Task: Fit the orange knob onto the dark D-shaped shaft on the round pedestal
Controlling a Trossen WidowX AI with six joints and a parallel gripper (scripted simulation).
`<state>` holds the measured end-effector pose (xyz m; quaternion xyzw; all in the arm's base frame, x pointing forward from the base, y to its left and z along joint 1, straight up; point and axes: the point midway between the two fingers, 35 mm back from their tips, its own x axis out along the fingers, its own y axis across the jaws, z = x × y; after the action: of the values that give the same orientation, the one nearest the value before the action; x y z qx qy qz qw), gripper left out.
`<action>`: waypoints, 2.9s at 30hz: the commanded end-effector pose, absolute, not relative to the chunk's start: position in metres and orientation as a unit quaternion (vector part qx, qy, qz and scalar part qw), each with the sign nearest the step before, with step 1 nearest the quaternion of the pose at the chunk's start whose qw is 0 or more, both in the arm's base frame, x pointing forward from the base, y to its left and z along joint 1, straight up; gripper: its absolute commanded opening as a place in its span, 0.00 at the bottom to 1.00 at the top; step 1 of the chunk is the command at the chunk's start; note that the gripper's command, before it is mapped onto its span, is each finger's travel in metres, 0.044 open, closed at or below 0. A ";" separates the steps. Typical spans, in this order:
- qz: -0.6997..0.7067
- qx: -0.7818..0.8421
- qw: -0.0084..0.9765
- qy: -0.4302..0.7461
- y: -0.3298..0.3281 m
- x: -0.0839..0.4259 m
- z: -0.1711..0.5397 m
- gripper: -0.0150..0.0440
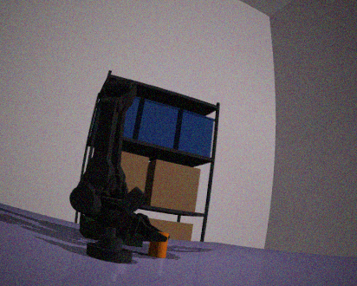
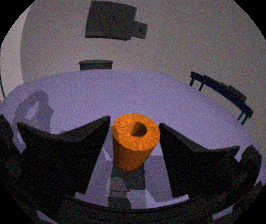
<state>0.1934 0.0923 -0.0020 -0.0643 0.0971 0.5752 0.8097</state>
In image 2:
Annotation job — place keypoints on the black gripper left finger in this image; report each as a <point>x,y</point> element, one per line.
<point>74,153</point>

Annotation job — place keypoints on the orange knob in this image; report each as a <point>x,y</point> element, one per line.
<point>134,138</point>

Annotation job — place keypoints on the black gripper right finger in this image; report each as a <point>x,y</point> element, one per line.
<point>187,162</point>

